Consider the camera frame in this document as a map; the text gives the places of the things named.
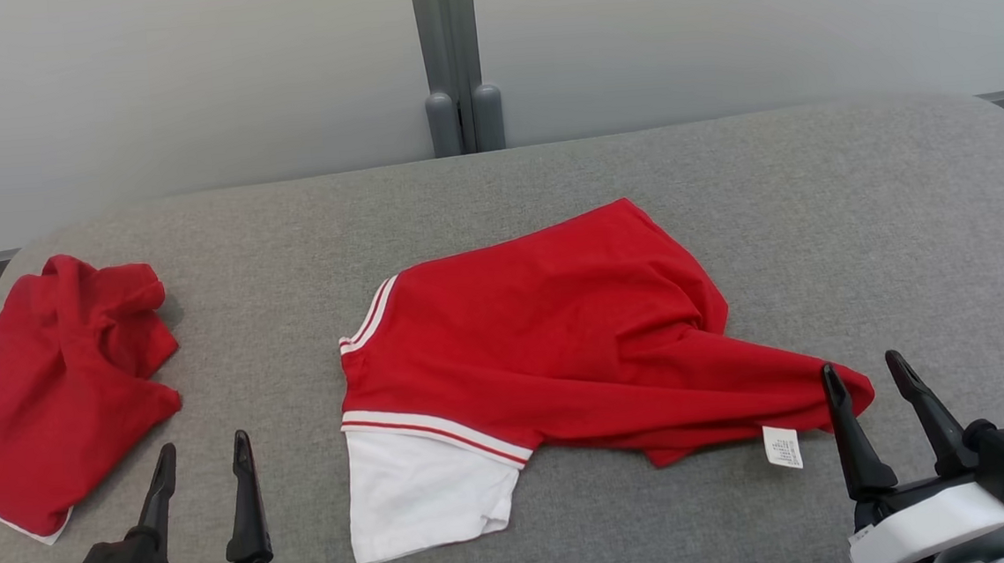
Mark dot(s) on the red shorts with white lining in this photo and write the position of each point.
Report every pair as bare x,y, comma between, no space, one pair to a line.
41,393

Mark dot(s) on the grey double partition post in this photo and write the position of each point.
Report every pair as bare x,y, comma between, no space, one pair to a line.
438,56

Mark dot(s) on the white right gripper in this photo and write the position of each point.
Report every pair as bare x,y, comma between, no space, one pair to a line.
926,526

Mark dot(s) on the red jersey with white trim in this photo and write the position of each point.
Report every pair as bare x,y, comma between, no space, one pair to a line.
559,339

